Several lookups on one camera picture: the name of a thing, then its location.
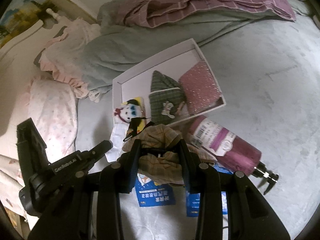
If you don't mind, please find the yellow book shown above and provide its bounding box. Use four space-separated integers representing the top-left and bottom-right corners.
119 97 145 133

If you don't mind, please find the green plaid pouch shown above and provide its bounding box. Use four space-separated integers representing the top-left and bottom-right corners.
149 70 186 125

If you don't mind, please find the white small cloth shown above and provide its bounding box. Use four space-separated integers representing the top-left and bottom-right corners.
88 88 106 103

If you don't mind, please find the dark blue packet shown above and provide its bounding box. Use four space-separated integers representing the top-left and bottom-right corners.
185 164 233 217

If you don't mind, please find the pink floral pillow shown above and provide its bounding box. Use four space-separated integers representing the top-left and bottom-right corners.
28 79 78 163

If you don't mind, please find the purple pump bottle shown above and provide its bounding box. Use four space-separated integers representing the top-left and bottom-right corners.
189 115 279 194

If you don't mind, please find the white cardboard box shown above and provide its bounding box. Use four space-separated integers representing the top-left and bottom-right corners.
112 39 226 127

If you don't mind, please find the purple striped cloth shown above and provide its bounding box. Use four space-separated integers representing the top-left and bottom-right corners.
116 0 296 28

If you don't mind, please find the pink ruffled cushion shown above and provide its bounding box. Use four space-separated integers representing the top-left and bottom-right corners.
34 18 100 99

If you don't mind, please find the white folded bedding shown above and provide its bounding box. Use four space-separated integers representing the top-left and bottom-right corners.
1 155 27 218

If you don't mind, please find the grey-green blanket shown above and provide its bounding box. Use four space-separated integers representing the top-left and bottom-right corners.
79 1 278 93

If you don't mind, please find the beige plaid cloth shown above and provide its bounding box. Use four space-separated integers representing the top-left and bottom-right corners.
121 123 216 185

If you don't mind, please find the framed landscape painting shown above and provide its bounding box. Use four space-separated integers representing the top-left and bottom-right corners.
1 0 57 47

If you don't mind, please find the white snowman plush toy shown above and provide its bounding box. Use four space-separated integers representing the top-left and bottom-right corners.
113 99 143 124

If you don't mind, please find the blue mask packet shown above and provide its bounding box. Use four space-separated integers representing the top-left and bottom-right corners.
135 173 176 207

